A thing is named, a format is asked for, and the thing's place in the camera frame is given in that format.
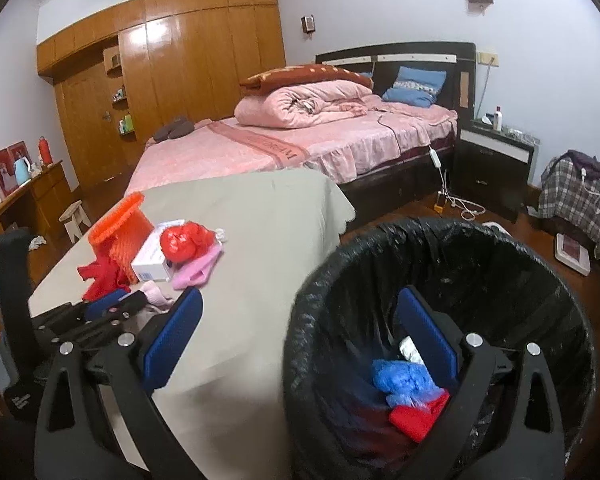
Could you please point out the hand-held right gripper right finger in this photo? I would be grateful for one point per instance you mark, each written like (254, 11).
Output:
(425, 335)

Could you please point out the dark bed headboard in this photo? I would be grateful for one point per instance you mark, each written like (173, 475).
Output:
(410, 55)

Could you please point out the black trash bin with liner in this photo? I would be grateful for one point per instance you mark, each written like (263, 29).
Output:
(360, 320)

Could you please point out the red cloth piece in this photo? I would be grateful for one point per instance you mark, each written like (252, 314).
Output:
(415, 417)

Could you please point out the red thermos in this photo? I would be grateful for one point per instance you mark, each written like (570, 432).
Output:
(45, 152)

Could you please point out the blue plastic bag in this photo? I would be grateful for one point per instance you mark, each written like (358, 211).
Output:
(395, 380)

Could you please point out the light blue kettle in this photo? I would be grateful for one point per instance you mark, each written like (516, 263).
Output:
(22, 170)

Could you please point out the small white stool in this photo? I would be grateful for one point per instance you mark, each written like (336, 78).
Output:
(75, 217)

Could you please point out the folded pink quilt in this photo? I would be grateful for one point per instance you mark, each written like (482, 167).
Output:
(300, 105)

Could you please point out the dark nightstand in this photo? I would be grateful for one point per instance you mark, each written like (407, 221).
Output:
(490, 170)

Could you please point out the wooden dresser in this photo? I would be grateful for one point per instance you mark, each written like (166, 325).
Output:
(45, 195)

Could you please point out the red-brown pillow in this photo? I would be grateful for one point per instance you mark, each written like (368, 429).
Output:
(305, 76)

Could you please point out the small white tissue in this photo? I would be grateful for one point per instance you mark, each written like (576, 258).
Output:
(220, 234)

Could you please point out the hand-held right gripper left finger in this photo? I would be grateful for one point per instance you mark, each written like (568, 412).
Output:
(172, 340)

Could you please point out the wall socket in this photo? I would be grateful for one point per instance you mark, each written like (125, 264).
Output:
(487, 58)

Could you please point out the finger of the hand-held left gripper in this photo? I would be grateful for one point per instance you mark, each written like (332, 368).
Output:
(132, 304)
(107, 301)

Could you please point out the pink cloth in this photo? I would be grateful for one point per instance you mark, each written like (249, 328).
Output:
(195, 272)

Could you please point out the white rag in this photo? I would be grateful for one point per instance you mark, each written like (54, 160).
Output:
(37, 242)

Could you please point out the white bathroom scale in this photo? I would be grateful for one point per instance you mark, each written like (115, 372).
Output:
(572, 252)

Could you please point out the wooden wardrobe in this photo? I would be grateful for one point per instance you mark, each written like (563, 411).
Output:
(190, 70)

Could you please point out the red plastic bag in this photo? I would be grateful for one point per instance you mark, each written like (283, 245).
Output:
(180, 242)

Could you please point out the white cardboard box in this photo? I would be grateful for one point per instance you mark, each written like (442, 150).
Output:
(150, 260)

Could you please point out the blue pillow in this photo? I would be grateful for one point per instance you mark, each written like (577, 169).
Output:
(415, 85)

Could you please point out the white wrapper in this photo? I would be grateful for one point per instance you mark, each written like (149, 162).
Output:
(411, 350)

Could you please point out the orange foam net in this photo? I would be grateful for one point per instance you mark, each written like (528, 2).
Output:
(125, 240)

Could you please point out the bed with pink sheet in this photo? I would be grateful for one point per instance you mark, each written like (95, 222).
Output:
(260, 155)

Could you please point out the small wall box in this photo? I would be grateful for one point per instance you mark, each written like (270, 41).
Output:
(308, 24)

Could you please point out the pale pink crumpled paper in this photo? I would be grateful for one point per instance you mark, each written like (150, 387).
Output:
(155, 292)

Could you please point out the dark folded clothes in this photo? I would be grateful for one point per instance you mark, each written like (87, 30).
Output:
(172, 130)

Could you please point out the white bottle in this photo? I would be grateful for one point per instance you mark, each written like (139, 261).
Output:
(498, 121)

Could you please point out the red crumpled cloth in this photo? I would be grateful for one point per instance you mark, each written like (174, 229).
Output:
(102, 280)

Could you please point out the plaid bag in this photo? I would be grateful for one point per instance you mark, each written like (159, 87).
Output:
(575, 195)

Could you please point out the red picture frame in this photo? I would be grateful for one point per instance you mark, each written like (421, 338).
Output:
(2, 170)

